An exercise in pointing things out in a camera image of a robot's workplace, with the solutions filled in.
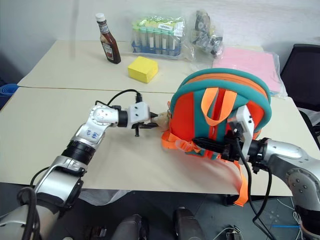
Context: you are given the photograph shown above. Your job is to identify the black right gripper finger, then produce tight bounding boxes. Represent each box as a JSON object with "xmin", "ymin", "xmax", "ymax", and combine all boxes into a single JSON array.
[
  {"xmin": 196, "ymin": 143, "xmax": 226, "ymax": 154},
  {"xmin": 191, "ymin": 137, "xmax": 226, "ymax": 147}
]

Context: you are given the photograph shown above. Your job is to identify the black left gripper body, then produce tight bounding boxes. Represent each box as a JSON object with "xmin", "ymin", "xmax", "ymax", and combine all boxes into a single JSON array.
[{"xmin": 131, "ymin": 121, "xmax": 151, "ymax": 138}]

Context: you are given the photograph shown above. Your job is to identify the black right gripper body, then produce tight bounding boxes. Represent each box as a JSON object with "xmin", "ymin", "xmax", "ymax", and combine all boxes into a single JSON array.
[{"xmin": 219, "ymin": 129, "xmax": 247, "ymax": 164}]

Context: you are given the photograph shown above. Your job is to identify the orange and teal backpack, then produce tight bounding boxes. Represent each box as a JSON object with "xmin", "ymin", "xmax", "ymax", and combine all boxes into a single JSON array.
[{"xmin": 161, "ymin": 68, "xmax": 273, "ymax": 207}]

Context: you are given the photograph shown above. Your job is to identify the yellow box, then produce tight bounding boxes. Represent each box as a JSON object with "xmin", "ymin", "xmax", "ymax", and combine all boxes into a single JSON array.
[{"xmin": 127, "ymin": 55, "xmax": 160, "ymax": 85}]

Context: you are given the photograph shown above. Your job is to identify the clear plastic sheet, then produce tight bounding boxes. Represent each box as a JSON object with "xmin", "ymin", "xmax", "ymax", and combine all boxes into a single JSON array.
[{"xmin": 79, "ymin": 187, "xmax": 132, "ymax": 209}]

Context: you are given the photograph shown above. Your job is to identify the bagged rack of test tubes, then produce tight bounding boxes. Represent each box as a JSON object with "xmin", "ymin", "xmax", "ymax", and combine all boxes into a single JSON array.
[{"xmin": 130, "ymin": 14, "xmax": 188, "ymax": 61}]

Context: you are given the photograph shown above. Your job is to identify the dark rounded shape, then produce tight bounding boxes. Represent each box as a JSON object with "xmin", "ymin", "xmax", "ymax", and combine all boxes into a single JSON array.
[
  {"xmin": 116, "ymin": 213, "xmax": 151, "ymax": 240},
  {"xmin": 173, "ymin": 206, "xmax": 204, "ymax": 240}
]

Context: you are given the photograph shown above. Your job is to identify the ketchup bottle with white cap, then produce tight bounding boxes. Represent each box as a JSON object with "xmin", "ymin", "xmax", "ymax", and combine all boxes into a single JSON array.
[{"xmin": 94, "ymin": 12, "xmax": 122, "ymax": 65}]

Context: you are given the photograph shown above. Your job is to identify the pink paper in plastic sleeve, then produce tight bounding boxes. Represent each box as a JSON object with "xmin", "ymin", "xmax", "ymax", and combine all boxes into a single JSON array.
[{"xmin": 211, "ymin": 46, "xmax": 289, "ymax": 98}]

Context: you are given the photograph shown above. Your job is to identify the clear bag of black parts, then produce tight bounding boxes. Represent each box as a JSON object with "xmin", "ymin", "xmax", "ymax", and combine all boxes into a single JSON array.
[{"xmin": 186, "ymin": 9, "xmax": 225, "ymax": 61}]

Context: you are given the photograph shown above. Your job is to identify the black office chair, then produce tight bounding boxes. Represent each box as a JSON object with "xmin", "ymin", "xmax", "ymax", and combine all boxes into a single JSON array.
[{"xmin": 279, "ymin": 43, "xmax": 320, "ymax": 143}]

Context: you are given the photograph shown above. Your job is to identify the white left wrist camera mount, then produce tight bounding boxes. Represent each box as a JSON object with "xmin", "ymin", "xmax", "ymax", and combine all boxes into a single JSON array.
[{"xmin": 128, "ymin": 100, "xmax": 151, "ymax": 130}]

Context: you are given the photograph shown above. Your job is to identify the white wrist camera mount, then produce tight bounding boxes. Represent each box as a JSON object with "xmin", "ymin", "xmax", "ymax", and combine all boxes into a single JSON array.
[
  {"xmin": 226, "ymin": 105, "xmax": 261, "ymax": 161},
  {"xmin": 128, "ymin": 100, "xmax": 151, "ymax": 130}
]

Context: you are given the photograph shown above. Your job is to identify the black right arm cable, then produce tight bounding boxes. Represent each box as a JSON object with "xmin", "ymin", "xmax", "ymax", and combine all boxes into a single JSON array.
[{"xmin": 233, "ymin": 127, "xmax": 276, "ymax": 240}]

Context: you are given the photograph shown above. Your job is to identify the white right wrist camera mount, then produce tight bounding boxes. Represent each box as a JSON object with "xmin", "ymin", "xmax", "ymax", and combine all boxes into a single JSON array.
[{"xmin": 226, "ymin": 105, "xmax": 261, "ymax": 161}]

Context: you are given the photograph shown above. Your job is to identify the white floor cables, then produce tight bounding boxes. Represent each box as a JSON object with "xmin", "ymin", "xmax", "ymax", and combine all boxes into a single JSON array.
[{"xmin": 214, "ymin": 196, "xmax": 307, "ymax": 240}]

